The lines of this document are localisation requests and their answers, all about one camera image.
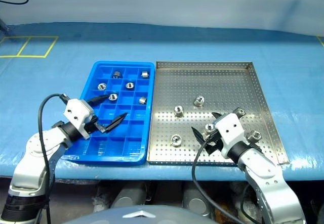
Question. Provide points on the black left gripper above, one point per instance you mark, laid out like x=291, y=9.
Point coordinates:
x=92, y=126

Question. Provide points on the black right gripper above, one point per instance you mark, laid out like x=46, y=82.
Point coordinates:
x=214, y=143

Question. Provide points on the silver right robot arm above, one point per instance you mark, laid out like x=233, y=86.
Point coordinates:
x=268, y=181

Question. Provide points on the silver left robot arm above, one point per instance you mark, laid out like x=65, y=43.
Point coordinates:
x=33, y=148

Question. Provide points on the blue compartment tray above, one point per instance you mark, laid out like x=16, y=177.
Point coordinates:
x=119, y=143

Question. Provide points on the metal nut in bin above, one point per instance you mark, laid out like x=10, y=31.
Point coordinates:
x=117, y=74

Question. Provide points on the perforated metal tray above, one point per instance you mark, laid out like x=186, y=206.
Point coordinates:
x=202, y=82

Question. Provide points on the grey rounded shape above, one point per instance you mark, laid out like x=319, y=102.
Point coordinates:
x=129, y=196
x=197, y=201

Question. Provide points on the grey robot body shell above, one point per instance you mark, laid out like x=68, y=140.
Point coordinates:
x=141, y=215

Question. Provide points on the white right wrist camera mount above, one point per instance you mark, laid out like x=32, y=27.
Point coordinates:
x=229, y=129

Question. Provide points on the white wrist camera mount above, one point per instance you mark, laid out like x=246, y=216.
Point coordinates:
x=76, y=111
x=229, y=129

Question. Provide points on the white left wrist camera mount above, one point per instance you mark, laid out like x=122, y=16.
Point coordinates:
x=76, y=111

